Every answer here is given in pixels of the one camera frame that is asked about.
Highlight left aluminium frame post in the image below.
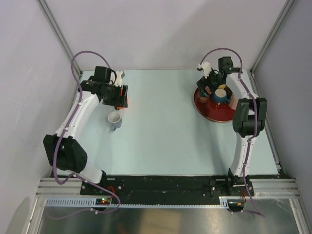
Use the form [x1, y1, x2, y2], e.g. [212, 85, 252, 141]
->
[36, 0, 83, 78]

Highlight aluminium rail bar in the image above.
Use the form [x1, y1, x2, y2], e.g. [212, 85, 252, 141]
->
[251, 179, 301, 199]

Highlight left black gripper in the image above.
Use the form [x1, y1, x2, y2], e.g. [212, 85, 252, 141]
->
[102, 83, 128, 108]

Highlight grey mug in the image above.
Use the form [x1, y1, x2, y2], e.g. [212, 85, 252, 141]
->
[108, 111, 122, 131]

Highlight orange mug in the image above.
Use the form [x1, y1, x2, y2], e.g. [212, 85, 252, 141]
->
[115, 98, 129, 111]

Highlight pink mug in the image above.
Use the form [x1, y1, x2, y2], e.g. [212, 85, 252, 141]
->
[198, 90, 210, 103]

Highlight blue mug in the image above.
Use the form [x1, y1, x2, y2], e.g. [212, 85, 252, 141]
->
[212, 88, 230, 105]

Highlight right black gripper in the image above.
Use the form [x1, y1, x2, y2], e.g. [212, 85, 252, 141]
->
[196, 68, 223, 98]

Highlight white cable duct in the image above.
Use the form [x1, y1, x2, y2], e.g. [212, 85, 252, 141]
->
[45, 197, 230, 209]

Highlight aluminium frame post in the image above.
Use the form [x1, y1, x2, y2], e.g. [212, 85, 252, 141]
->
[250, 0, 297, 78]
[36, 0, 83, 78]

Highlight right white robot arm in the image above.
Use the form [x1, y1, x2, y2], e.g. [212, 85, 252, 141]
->
[193, 57, 267, 196]

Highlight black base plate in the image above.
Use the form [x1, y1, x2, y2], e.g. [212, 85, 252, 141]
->
[80, 175, 254, 206]

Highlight yellow mug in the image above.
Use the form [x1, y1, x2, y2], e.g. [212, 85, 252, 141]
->
[218, 84, 227, 90]

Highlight right aluminium frame post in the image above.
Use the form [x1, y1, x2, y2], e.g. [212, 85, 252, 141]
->
[250, 0, 297, 78]

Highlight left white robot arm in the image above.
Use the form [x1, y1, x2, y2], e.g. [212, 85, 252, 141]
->
[43, 66, 128, 195]

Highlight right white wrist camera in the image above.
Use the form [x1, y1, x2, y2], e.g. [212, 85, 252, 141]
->
[197, 62, 212, 78]

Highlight red round tray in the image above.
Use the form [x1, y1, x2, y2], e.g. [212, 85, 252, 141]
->
[193, 87, 238, 122]

